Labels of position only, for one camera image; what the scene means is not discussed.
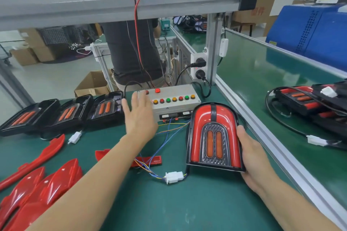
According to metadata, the blue plastic crate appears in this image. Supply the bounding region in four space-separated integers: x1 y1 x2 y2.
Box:
266 3 347 72

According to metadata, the white metal stand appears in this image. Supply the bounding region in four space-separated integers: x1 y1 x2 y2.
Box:
92 41 116 91

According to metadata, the white power strip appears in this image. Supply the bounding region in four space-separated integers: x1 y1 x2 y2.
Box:
191 49 209 83

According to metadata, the aluminium workstation frame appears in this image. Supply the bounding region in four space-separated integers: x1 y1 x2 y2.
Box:
0 0 261 104

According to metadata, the beige test button box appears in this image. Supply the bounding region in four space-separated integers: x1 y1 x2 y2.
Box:
136 83 201 121

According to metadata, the person's right forearm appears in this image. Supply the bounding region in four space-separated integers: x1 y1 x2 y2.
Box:
255 174 339 231

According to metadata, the large cardboard box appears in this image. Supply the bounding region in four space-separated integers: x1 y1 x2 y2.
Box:
22 27 60 62

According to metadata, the person's left hand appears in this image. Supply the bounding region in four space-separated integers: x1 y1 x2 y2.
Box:
120 92 159 145

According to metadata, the pile of black lamp housings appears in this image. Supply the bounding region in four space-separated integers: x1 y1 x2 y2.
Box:
0 91 127 145

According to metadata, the pile of red lens covers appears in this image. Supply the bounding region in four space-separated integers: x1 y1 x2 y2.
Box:
0 133 163 231

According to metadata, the person's right hand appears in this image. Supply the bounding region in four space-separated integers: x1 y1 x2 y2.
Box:
236 125 278 193

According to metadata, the person's left forearm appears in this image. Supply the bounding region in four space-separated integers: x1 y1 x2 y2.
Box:
27 133 147 231

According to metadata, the low open cardboard carton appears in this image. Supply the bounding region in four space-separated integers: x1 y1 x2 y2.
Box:
75 71 112 97

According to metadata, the red power cable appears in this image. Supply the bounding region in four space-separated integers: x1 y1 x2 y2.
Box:
133 0 155 84

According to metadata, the coloured wire harness with connector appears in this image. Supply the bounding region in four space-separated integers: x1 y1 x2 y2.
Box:
130 117 190 184

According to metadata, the small cardboard box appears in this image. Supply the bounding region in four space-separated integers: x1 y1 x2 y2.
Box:
10 45 40 66

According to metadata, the black mesh basket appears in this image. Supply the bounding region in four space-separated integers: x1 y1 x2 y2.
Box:
38 25 90 46

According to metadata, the white switch box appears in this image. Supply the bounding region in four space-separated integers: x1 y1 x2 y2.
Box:
219 38 229 57

